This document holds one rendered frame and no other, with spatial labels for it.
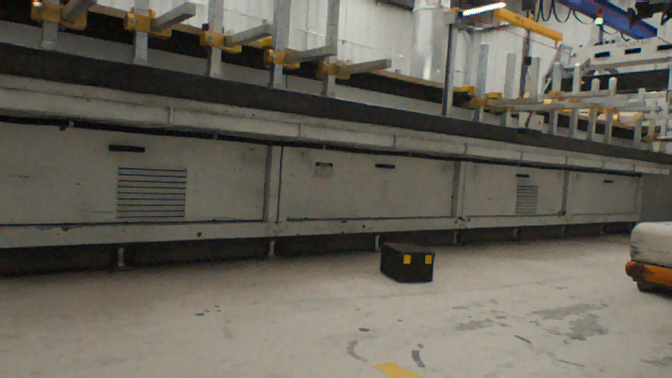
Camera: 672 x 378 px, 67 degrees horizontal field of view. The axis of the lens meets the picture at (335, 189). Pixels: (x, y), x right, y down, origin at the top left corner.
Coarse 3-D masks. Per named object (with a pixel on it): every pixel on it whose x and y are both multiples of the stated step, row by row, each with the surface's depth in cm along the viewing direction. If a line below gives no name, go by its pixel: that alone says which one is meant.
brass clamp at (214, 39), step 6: (204, 36) 171; (210, 36) 171; (216, 36) 173; (222, 36) 174; (204, 42) 171; (210, 42) 172; (216, 42) 173; (222, 42) 174; (222, 48) 175; (228, 48) 176; (234, 48) 177; (240, 48) 179
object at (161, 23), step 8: (176, 8) 143; (184, 8) 138; (192, 8) 139; (160, 16) 153; (168, 16) 148; (176, 16) 143; (184, 16) 141; (192, 16) 140; (152, 24) 159; (160, 24) 153; (168, 24) 151
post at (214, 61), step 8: (216, 0) 172; (216, 8) 173; (216, 16) 173; (216, 24) 173; (208, 48) 175; (216, 48) 174; (208, 56) 175; (216, 56) 174; (208, 64) 175; (216, 64) 174
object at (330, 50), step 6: (318, 48) 174; (324, 48) 172; (330, 48) 169; (336, 48) 170; (294, 54) 186; (300, 54) 183; (306, 54) 180; (312, 54) 177; (318, 54) 174; (324, 54) 172; (330, 54) 170; (336, 54) 170; (288, 60) 189; (294, 60) 186; (300, 60) 184; (306, 60) 183
